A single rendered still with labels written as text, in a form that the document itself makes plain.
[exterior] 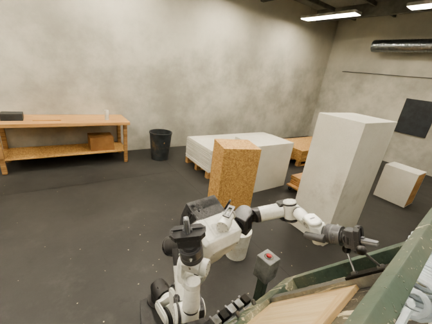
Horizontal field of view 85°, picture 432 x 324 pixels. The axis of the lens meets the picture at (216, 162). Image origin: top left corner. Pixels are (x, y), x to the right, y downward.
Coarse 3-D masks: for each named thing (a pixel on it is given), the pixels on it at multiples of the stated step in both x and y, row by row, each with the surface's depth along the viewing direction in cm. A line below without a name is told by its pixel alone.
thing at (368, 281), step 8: (336, 280) 108; (344, 280) 103; (352, 280) 99; (360, 280) 97; (368, 280) 94; (304, 288) 122; (312, 288) 115; (320, 288) 111; (328, 288) 108; (336, 288) 105; (360, 288) 97; (280, 296) 131; (288, 296) 127; (296, 296) 123
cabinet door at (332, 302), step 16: (352, 288) 96; (272, 304) 133; (288, 304) 120; (304, 304) 108; (320, 304) 98; (336, 304) 89; (256, 320) 121; (272, 320) 109; (288, 320) 99; (304, 320) 91; (320, 320) 83
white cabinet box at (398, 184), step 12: (384, 168) 489; (396, 168) 473; (408, 168) 475; (384, 180) 492; (396, 180) 475; (408, 180) 458; (420, 180) 465; (384, 192) 494; (396, 192) 477; (408, 192) 460; (408, 204) 483
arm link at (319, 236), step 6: (324, 222) 114; (312, 228) 113; (318, 228) 111; (324, 228) 109; (306, 234) 113; (312, 234) 111; (318, 234) 110; (324, 234) 108; (312, 240) 116; (318, 240) 108; (324, 240) 107
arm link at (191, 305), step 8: (184, 296) 94; (192, 296) 92; (184, 304) 94; (192, 304) 93; (200, 304) 101; (184, 312) 95; (192, 312) 94; (200, 312) 98; (184, 320) 96; (192, 320) 96
